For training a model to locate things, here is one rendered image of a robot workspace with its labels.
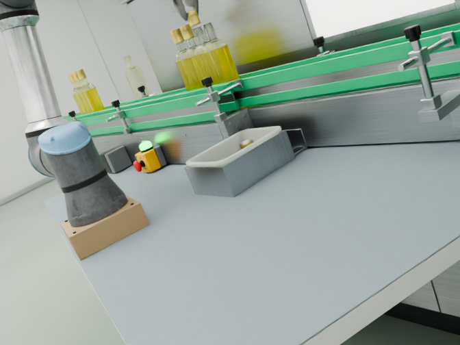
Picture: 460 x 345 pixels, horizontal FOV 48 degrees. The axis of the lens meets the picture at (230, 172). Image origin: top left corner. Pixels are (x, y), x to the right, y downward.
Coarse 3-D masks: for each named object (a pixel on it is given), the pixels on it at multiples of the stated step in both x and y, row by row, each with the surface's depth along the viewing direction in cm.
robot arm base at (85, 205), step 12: (96, 180) 124; (108, 180) 127; (72, 192) 123; (84, 192) 123; (96, 192) 123; (108, 192) 125; (120, 192) 128; (72, 204) 124; (84, 204) 123; (96, 204) 123; (108, 204) 124; (120, 204) 126; (72, 216) 124; (84, 216) 123; (96, 216) 123
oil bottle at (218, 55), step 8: (216, 40) 154; (224, 40) 155; (208, 48) 155; (216, 48) 153; (224, 48) 155; (208, 56) 156; (216, 56) 154; (224, 56) 155; (216, 64) 155; (224, 64) 155; (232, 64) 157; (216, 72) 157; (224, 72) 155; (232, 72) 157; (216, 80) 159; (224, 80) 156; (232, 80) 157
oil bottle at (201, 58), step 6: (204, 42) 159; (198, 48) 159; (204, 48) 158; (198, 54) 160; (204, 54) 158; (198, 60) 162; (204, 60) 159; (204, 66) 161; (204, 72) 162; (210, 72) 160
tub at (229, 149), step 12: (240, 132) 143; (252, 132) 141; (264, 132) 137; (276, 132) 130; (216, 144) 139; (228, 144) 141; (252, 144) 125; (204, 156) 136; (216, 156) 138; (228, 156) 141
